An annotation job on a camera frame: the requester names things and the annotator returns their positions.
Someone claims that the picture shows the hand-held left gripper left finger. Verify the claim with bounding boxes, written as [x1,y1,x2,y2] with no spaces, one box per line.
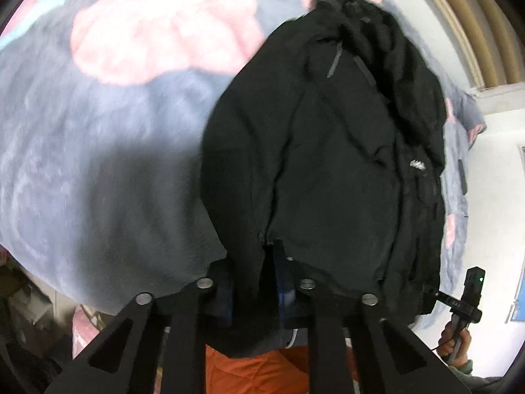
[43,259,238,394]

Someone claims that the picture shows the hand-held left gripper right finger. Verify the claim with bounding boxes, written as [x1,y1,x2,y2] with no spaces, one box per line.
[271,239,472,394]

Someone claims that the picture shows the black hooded jacket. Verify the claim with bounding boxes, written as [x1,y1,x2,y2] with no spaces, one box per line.
[199,0,448,358]

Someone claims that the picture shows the person's right forearm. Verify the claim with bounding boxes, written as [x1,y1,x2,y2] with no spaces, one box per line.
[446,357,509,394]

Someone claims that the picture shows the person's right hand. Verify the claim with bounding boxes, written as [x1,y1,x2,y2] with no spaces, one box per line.
[438,319,473,365]

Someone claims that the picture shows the orange cloth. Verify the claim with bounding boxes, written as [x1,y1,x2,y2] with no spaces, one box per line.
[204,342,316,394]

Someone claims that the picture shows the pink patterned cloth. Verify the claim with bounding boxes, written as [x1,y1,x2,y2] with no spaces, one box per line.
[72,304,119,362]

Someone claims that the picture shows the grey floral blanket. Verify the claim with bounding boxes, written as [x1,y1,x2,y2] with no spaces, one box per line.
[0,0,489,317]

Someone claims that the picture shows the striped window blind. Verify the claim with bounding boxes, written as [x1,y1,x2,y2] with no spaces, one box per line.
[404,0,525,91]

